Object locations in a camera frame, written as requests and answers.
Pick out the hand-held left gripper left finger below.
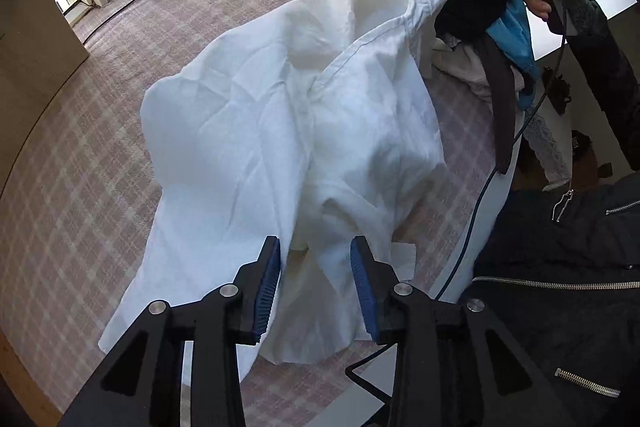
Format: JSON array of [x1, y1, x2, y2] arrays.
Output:
[[57, 235, 282, 427]]

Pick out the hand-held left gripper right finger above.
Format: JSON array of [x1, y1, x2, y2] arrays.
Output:
[[350, 235, 583, 427]]

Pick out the white shirt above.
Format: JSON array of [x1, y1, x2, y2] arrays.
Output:
[[97, 0, 453, 383]]

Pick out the person's right forearm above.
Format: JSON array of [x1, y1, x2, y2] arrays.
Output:
[[547, 0, 640, 158]]

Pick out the dark zippered jacket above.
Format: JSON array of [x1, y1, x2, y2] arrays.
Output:
[[460, 172, 640, 427]]

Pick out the white lace cloth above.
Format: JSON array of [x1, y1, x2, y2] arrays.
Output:
[[520, 107, 573, 188]]

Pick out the light wooden board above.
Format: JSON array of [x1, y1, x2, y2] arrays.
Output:
[[0, 0, 91, 108]]

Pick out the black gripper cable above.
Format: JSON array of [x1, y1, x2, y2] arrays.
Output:
[[345, 0, 596, 403]]

